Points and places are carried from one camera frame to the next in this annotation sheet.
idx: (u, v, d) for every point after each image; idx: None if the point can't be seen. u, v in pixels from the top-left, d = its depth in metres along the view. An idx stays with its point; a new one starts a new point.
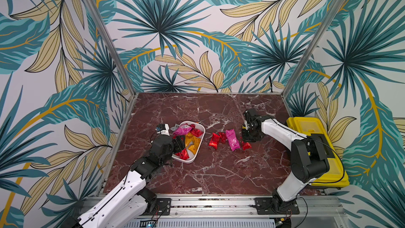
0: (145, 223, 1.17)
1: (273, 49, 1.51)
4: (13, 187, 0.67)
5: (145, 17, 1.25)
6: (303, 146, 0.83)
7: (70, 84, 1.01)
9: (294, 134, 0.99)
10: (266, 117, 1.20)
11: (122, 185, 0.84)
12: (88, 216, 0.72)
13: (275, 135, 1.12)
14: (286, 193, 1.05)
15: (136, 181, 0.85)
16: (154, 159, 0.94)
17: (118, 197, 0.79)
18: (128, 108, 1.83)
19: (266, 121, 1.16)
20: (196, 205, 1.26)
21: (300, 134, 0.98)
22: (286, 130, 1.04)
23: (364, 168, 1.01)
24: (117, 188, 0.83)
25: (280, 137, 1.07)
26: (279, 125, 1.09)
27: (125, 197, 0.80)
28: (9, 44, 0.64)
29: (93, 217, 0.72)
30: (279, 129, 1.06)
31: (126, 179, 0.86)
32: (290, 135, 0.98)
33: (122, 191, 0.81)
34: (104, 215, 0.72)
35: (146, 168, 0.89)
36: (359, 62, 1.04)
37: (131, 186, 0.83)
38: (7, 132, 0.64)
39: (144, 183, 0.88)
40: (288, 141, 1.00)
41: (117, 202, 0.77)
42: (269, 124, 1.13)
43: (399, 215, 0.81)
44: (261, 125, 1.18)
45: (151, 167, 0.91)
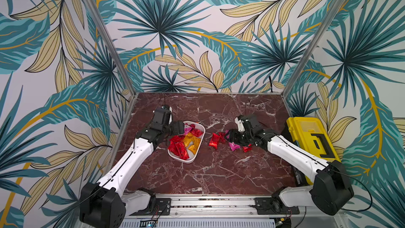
0: (145, 223, 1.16)
1: (273, 49, 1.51)
4: (13, 187, 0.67)
5: (145, 17, 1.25)
6: (329, 179, 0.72)
7: (70, 84, 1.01)
9: (312, 162, 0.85)
10: (270, 134, 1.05)
11: (133, 151, 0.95)
12: (106, 178, 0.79)
13: (287, 159, 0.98)
14: (287, 199, 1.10)
15: (145, 146, 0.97)
16: (156, 127, 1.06)
17: (131, 160, 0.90)
18: (128, 108, 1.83)
19: (275, 142, 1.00)
20: (196, 205, 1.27)
21: (320, 162, 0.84)
22: (302, 156, 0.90)
23: (364, 168, 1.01)
24: (127, 154, 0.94)
25: (294, 162, 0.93)
26: (291, 149, 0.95)
27: (137, 159, 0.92)
28: (9, 44, 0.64)
29: (112, 178, 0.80)
30: (293, 154, 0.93)
31: (135, 145, 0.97)
32: (309, 164, 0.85)
33: (133, 155, 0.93)
34: (122, 176, 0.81)
35: (150, 134, 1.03)
36: (359, 62, 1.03)
37: (141, 150, 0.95)
38: (7, 132, 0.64)
39: (151, 148, 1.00)
40: (305, 170, 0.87)
41: (131, 164, 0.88)
42: (280, 148, 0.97)
43: (399, 215, 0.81)
44: (269, 146, 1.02)
45: (155, 133, 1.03)
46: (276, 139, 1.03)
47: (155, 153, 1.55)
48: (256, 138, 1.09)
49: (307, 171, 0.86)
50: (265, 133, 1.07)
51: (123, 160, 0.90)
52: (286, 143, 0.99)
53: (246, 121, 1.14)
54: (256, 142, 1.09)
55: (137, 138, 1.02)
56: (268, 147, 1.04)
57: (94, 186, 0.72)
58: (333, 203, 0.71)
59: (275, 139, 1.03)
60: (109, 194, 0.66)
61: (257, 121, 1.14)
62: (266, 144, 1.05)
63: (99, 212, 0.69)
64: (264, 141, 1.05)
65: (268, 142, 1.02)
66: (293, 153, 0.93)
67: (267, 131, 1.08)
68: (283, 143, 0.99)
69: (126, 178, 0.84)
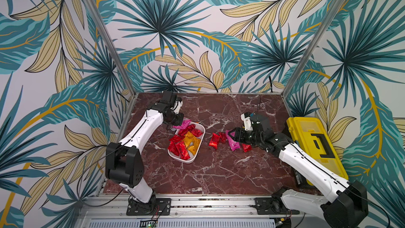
0: (145, 223, 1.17)
1: (273, 49, 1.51)
4: (13, 187, 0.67)
5: (145, 17, 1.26)
6: (351, 203, 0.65)
7: (70, 84, 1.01)
9: (333, 181, 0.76)
10: (282, 141, 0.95)
11: (145, 119, 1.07)
12: (127, 138, 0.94)
13: (301, 171, 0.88)
14: (290, 202, 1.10)
15: (155, 114, 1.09)
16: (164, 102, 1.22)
17: (145, 125, 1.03)
18: (128, 108, 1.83)
19: (288, 152, 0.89)
20: (196, 205, 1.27)
21: (340, 182, 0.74)
22: (321, 172, 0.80)
23: (364, 168, 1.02)
24: (142, 120, 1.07)
25: (309, 177, 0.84)
26: (307, 162, 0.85)
27: (151, 125, 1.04)
28: (9, 44, 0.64)
29: (132, 138, 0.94)
30: (310, 169, 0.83)
31: (147, 114, 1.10)
32: (328, 183, 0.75)
33: (147, 121, 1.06)
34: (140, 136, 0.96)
35: (159, 107, 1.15)
36: (359, 62, 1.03)
37: (153, 117, 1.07)
38: (7, 132, 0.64)
39: (161, 119, 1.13)
40: (322, 188, 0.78)
41: (146, 129, 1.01)
42: (294, 159, 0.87)
43: (399, 215, 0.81)
44: (281, 155, 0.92)
45: (163, 106, 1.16)
46: (290, 148, 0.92)
47: (155, 153, 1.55)
48: (266, 143, 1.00)
49: (324, 189, 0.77)
50: (277, 140, 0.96)
51: (139, 125, 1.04)
52: (302, 154, 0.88)
53: (257, 123, 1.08)
54: (267, 149, 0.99)
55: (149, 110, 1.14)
56: (279, 154, 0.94)
57: (117, 145, 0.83)
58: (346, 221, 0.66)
59: (289, 148, 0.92)
60: (132, 149, 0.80)
61: (268, 123, 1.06)
62: (277, 152, 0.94)
63: (122, 168, 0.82)
64: (276, 148, 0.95)
65: (281, 151, 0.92)
66: (309, 167, 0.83)
67: (280, 137, 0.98)
68: (298, 153, 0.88)
69: (143, 140, 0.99)
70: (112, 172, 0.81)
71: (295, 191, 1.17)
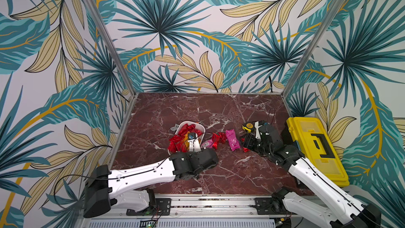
0: (145, 223, 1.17)
1: (273, 49, 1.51)
4: (13, 187, 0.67)
5: (145, 17, 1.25)
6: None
7: (70, 84, 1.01)
9: (346, 203, 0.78)
10: (293, 155, 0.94)
11: (154, 168, 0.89)
12: (116, 175, 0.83)
13: (310, 188, 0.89)
14: (293, 207, 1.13)
15: (167, 173, 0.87)
16: (194, 163, 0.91)
17: (145, 176, 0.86)
18: (128, 108, 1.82)
19: (301, 168, 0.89)
20: (196, 205, 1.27)
21: (355, 205, 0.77)
22: (334, 192, 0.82)
23: (364, 168, 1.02)
24: (150, 167, 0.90)
25: (320, 195, 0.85)
26: (319, 179, 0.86)
27: (151, 179, 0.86)
28: (9, 44, 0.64)
29: (118, 179, 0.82)
30: (322, 187, 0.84)
31: (160, 164, 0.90)
32: (342, 205, 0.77)
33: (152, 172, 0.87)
34: (126, 183, 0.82)
35: (182, 167, 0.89)
36: (359, 62, 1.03)
37: (160, 174, 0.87)
38: (7, 132, 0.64)
39: (171, 178, 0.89)
40: (334, 208, 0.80)
41: (143, 180, 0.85)
42: (306, 175, 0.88)
43: (399, 215, 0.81)
44: (292, 169, 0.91)
45: (186, 168, 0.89)
46: (302, 162, 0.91)
47: (155, 153, 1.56)
48: (276, 156, 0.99)
49: (336, 209, 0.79)
50: (288, 152, 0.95)
51: (142, 170, 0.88)
52: (314, 171, 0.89)
53: (266, 134, 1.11)
54: (277, 161, 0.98)
55: (169, 160, 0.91)
56: (289, 168, 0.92)
57: (106, 173, 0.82)
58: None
59: (300, 162, 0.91)
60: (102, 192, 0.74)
61: (277, 135, 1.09)
62: (288, 165, 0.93)
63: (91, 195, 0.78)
64: (287, 161, 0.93)
65: (292, 165, 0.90)
66: (322, 185, 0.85)
67: (290, 150, 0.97)
68: (310, 170, 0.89)
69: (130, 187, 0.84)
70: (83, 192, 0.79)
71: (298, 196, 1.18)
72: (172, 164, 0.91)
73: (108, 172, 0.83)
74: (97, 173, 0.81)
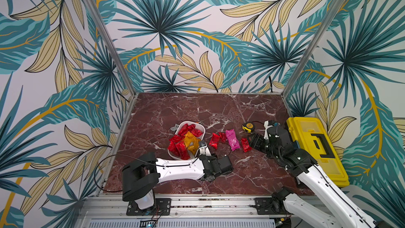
0: (145, 223, 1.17)
1: (273, 49, 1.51)
4: (13, 187, 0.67)
5: (145, 17, 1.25)
6: None
7: (69, 84, 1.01)
9: (358, 218, 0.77)
10: (305, 162, 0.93)
11: (190, 164, 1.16)
12: (163, 164, 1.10)
13: (322, 198, 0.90)
14: (295, 210, 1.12)
15: (199, 170, 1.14)
16: (216, 165, 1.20)
17: (183, 169, 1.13)
18: (128, 108, 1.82)
19: (313, 177, 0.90)
20: (196, 205, 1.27)
21: (367, 221, 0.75)
22: (345, 206, 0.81)
23: (364, 168, 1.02)
24: (186, 162, 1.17)
25: (331, 206, 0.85)
26: (332, 191, 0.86)
27: (186, 173, 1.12)
28: (9, 44, 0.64)
29: (164, 168, 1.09)
30: (334, 199, 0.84)
31: (193, 163, 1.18)
32: (353, 220, 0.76)
33: (187, 168, 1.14)
34: (170, 172, 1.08)
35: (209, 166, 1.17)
36: (359, 62, 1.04)
37: (194, 170, 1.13)
38: (7, 132, 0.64)
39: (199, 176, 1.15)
40: (344, 221, 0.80)
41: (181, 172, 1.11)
42: (318, 186, 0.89)
43: (399, 215, 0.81)
44: (303, 176, 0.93)
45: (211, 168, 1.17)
46: (314, 170, 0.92)
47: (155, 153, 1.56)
48: (286, 161, 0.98)
49: (347, 224, 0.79)
50: (299, 159, 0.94)
51: (181, 164, 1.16)
52: (327, 181, 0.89)
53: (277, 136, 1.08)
54: (286, 166, 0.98)
55: (199, 160, 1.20)
56: (300, 174, 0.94)
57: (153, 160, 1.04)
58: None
59: (313, 170, 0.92)
60: (153, 176, 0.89)
61: (288, 138, 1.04)
62: (298, 171, 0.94)
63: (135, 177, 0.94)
64: (297, 167, 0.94)
65: (304, 173, 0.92)
66: (334, 197, 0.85)
67: (302, 157, 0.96)
68: (322, 180, 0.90)
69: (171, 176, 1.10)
70: (126, 171, 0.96)
71: (299, 198, 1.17)
72: (202, 164, 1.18)
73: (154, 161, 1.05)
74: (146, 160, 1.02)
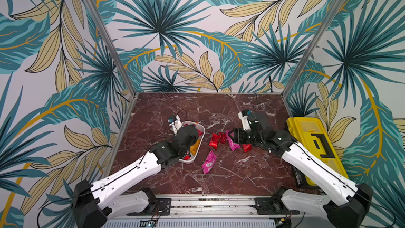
0: (145, 223, 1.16)
1: (273, 49, 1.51)
4: (13, 187, 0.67)
5: (145, 17, 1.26)
6: (361, 208, 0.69)
7: (70, 84, 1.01)
9: (341, 185, 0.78)
10: (286, 141, 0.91)
11: (137, 164, 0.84)
12: (99, 184, 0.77)
13: (306, 173, 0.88)
14: (293, 205, 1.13)
15: (151, 165, 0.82)
16: (175, 147, 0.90)
17: (130, 175, 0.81)
18: (128, 108, 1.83)
19: (294, 153, 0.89)
20: (196, 205, 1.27)
21: (349, 186, 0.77)
22: (328, 176, 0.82)
23: (364, 168, 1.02)
24: (132, 166, 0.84)
25: (316, 179, 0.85)
26: (314, 164, 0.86)
27: (138, 177, 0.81)
28: (9, 44, 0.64)
29: (103, 187, 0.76)
30: (317, 172, 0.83)
31: (142, 160, 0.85)
32: (338, 188, 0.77)
33: (135, 170, 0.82)
34: (113, 189, 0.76)
35: (164, 153, 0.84)
36: (359, 62, 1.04)
37: (145, 168, 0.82)
38: (7, 132, 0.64)
39: (158, 168, 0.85)
40: (330, 191, 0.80)
41: (129, 180, 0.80)
42: (301, 161, 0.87)
43: (399, 215, 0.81)
44: (286, 155, 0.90)
45: (170, 153, 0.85)
46: (296, 148, 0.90)
47: None
48: (268, 143, 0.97)
49: (333, 193, 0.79)
50: (280, 139, 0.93)
51: (125, 170, 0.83)
52: (308, 155, 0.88)
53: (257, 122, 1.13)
54: (270, 149, 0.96)
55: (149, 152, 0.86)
56: (282, 154, 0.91)
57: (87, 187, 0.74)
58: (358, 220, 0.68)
59: (294, 148, 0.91)
60: (91, 205, 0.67)
61: (267, 122, 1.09)
62: (281, 151, 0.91)
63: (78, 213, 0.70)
64: (279, 148, 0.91)
65: (286, 152, 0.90)
66: (317, 170, 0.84)
67: (282, 136, 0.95)
68: (304, 155, 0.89)
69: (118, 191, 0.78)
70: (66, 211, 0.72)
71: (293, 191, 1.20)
72: (153, 154, 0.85)
73: (90, 186, 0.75)
74: (77, 189, 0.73)
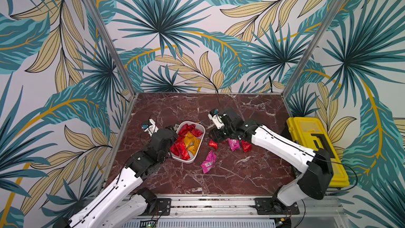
0: (145, 223, 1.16)
1: (273, 49, 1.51)
4: (13, 187, 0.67)
5: (145, 17, 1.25)
6: (319, 170, 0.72)
7: (70, 84, 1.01)
9: (301, 153, 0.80)
10: (252, 125, 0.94)
11: (115, 184, 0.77)
12: (78, 218, 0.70)
13: (273, 151, 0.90)
14: (288, 199, 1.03)
15: (130, 180, 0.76)
16: (153, 154, 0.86)
17: (108, 198, 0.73)
18: (128, 108, 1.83)
19: (259, 135, 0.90)
20: (196, 205, 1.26)
21: (308, 153, 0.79)
22: (289, 148, 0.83)
23: (364, 168, 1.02)
24: (109, 188, 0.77)
25: (281, 155, 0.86)
26: (278, 140, 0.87)
27: (118, 198, 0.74)
28: (9, 44, 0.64)
29: (83, 219, 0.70)
30: (280, 147, 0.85)
31: (119, 178, 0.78)
32: (298, 157, 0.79)
33: (114, 191, 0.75)
34: (94, 217, 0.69)
35: (142, 164, 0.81)
36: (359, 62, 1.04)
37: (124, 186, 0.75)
38: (7, 132, 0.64)
39: (140, 180, 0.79)
40: (295, 162, 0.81)
41: (109, 203, 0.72)
42: (266, 140, 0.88)
43: (399, 215, 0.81)
44: (254, 139, 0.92)
45: (148, 163, 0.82)
46: (260, 130, 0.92)
47: None
48: (238, 131, 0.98)
49: (296, 163, 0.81)
50: (247, 125, 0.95)
51: (103, 195, 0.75)
52: (272, 134, 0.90)
53: (224, 115, 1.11)
54: (240, 136, 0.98)
55: (125, 168, 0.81)
56: (251, 139, 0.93)
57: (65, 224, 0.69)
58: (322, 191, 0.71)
59: (259, 131, 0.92)
60: None
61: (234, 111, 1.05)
62: (249, 136, 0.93)
63: None
64: (247, 133, 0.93)
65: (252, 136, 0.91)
66: (280, 145, 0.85)
67: (249, 122, 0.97)
68: (268, 134, 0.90)
69: (102, 218, 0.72)
70: None
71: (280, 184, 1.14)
72: (130, 170, 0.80)
73: (68, 222, 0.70)
74: None
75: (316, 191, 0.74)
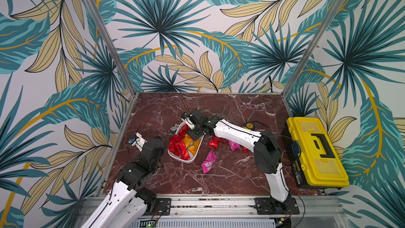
0: (145, 223, 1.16)
1: (273, 49, 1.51)
4: (13, 187, 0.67)
5: (145, 17, 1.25)
6: (264, 148, 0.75)
7: (70, 84, 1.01)
9: (250, 136, 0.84)
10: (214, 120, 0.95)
11: (107, 201, 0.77)
12: None
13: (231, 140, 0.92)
14: (279, 193, 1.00)
15: (123, 193, 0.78)
16: (145, 164, 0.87)
17: (104, 214, 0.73)
18: (128, 108, 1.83)
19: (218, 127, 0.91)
20: (196, 205, 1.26)
21: (255, 134, 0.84)
22: (241, 132, 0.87)
23: (364, 168, 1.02)
24: (103, 205, 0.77)
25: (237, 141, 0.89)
26: (233, 129, 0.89)
27: (113, 212, 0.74)
28: (9, 44, 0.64)
29: None
30: (234, 134, 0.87)
31: (111, 193, 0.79)
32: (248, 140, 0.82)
33: (108, 207, 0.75)
34: None
35: (135, 174, 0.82)
36: (359, 62, 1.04)
37: (118, 200, 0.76)
38: (7, 132, 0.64)
39: (133, 192, 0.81)
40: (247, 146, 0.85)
41: (106, 219, 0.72)
42: (224, 131, 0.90)
43: (399, 215, 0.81)
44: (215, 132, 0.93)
45: (141, 172, 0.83)
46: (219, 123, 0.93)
47: None
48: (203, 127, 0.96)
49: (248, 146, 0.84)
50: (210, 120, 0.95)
51: (96, 214, 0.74)
52: (228, 124, 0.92)
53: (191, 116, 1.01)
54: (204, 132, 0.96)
55: (118, 181, 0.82)
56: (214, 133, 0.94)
57: None
58: (270, 165, 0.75)
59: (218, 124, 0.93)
60: None
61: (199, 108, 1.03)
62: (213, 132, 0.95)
63: None
64: (211, 129, 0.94)
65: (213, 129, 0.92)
66: (234, 133, 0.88)
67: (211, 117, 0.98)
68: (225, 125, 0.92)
69: None
70: None
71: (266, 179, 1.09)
72: (123, 183, 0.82)
73: None
74: None
75: (267, 167, 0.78)
